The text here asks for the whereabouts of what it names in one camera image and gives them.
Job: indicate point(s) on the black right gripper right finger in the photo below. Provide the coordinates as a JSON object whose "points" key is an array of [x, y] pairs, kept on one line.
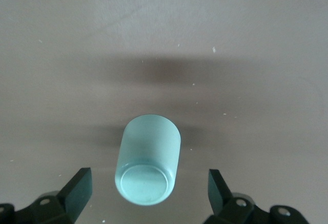
{"points": [[220, 198]]}

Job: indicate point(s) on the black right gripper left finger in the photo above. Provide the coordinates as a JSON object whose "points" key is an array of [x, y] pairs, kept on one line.
{"points": [[74, 195]]}

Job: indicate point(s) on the pale green cup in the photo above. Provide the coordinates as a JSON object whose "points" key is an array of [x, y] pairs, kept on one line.
{"points": [[148, 157]]}

